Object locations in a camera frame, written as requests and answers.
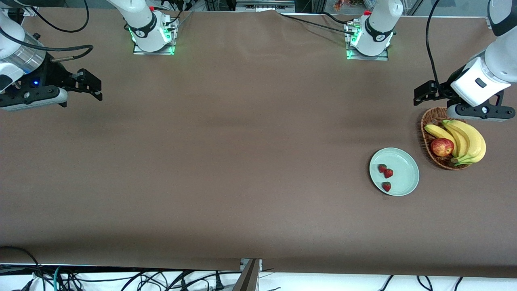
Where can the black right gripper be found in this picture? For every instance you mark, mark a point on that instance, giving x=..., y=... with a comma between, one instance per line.
x=51, y=72

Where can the colourful background objects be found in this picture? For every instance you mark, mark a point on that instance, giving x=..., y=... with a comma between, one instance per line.
x=347, y=4

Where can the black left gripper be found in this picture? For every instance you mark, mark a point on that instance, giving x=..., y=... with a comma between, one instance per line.
x=451, y=83

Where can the brown table cover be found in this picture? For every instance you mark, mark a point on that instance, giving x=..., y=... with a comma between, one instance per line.
x=258, y=121

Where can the grey device box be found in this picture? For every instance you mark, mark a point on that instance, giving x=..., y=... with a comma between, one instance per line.
x=264, y=5

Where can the yellow banana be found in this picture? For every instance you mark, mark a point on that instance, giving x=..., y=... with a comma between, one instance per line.
x=438, y=131
x=460, y=137
x=478, y=145

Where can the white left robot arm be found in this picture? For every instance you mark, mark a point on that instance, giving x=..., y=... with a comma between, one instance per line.
x=468, y=91

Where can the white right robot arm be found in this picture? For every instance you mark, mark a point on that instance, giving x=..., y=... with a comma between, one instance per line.
x=141, y=22

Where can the red apple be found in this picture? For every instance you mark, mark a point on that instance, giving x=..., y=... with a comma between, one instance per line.
x=442, y=147

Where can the brown wicker basket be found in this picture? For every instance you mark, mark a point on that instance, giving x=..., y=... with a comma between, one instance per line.
x=434, y=117

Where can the pale green plate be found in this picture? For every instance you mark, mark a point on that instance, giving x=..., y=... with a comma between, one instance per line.
x=404, y=169

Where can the aluminium profile post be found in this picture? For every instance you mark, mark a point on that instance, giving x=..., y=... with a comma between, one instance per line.
x=248, y=279

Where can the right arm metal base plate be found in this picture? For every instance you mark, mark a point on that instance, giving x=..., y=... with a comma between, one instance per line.
x=141, y=51

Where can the red strawberry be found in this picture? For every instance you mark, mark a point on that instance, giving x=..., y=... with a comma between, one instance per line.
x=388, y=173
x=386, y=186
x=382, y=168

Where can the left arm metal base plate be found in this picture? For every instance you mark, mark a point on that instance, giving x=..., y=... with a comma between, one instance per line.
x=379, y=57

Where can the black power plug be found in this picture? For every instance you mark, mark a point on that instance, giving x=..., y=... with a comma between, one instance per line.
x=218, y=283

